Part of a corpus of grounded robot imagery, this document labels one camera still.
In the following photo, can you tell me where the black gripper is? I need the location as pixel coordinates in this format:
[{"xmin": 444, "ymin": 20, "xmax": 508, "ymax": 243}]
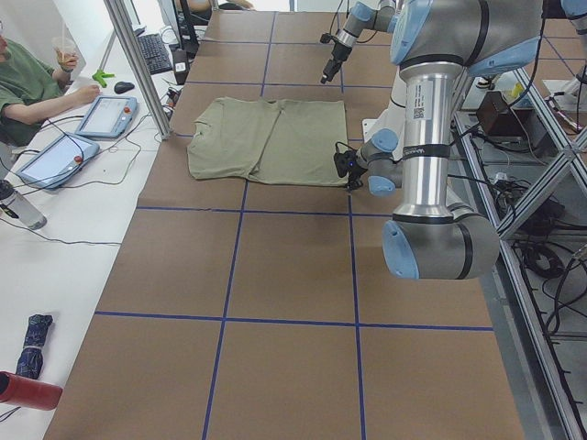
[
  {"xmin": 346, "ymin": 159, "xmax": 367, "ymax": 192},
  {"xmin": 320, "ymin": 39, "xmax": 352, "ymax": 83}
]

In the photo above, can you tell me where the olive green long-sleeve shirt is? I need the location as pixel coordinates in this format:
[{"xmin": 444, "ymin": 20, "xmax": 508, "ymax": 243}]
[{"xmin": 187, "ymin": 97, "xmax": 348, "ymax": 186}]

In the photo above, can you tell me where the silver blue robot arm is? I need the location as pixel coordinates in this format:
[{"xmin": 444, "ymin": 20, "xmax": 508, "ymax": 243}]
[
  {"xmin": 338, "ymin": 1, "xmax": 543, "ymax": 280},
  {"xmin": 320, "ymin": 1, "xmax": 403, "ymax": 83}
]

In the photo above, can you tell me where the black keyboard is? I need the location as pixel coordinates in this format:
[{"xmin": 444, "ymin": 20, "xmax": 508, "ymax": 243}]
[{"xmin": 138, "ymin": 34, "xmax": 173, "ymax": 74}]

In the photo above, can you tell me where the black computer mouse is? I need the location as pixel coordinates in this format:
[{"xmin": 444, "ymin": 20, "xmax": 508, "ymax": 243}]
[{"xmin": 113, "ymin": 82, "xmax": 135, "ymax": 94}]

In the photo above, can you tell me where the upper teach pendant tablet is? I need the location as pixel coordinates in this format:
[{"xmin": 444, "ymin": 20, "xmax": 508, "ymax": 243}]
[{"xmin": 75, "ymin": 95, "xmax": 138, "ymax": 139}]

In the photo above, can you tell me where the teach pendant tablet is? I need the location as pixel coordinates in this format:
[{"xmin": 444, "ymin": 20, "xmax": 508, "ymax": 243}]
[
  {"xmin": 75, "ymin": 95, "xmax": 138, "ymax": 139},
  {"xmin": 17, "ymin": 133, "xmax": 100, "ymax": 189}
]

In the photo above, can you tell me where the green plastic part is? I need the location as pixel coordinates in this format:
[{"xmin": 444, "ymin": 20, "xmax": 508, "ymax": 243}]
[{"xmin": 92, "ymin": 69, "xmax": 116, "ymax": 88}]

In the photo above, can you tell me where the lower teach pendant tablet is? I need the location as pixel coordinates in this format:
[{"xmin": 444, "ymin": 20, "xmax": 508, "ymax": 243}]
[{"xmin": 17, "ymin": 133, "xmax": 100, "ymax": 189}]

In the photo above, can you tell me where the seated person in green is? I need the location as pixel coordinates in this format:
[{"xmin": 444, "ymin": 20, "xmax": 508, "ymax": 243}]
[{"xmin": 1, "ymin": 37, "xmax": 100, "ymax": 148}]

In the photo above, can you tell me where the clear water bottle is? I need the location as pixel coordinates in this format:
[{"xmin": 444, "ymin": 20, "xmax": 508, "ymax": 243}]
[{"xmin": 1, "ymin": 180, "xmax": 47, "ymax": 230}]

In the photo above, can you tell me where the folded dark blue umbrella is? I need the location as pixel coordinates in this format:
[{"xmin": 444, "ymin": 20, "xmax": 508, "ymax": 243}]
[{"xmin": 16, "ymin": 314, "xmax": 53, "ymax": 380}]

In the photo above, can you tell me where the red cylinder bottle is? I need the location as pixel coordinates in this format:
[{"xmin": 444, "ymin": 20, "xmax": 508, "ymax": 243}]
[{"xmin": 1, "ymin": 371, "xmax": 62, "ymax": 411}]

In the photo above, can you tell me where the aluminium frame post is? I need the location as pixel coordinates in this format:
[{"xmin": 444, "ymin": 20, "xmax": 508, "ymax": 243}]
[{"xmin": 104, "ymin": 0, "xmax": 172, "ymax": 140}]

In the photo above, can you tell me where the aluminium frame rail structure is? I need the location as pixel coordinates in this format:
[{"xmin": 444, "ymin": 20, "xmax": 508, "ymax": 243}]
[{"xmin": 449, "ymin": 0, "xmax": 587, "ymax": 440}]

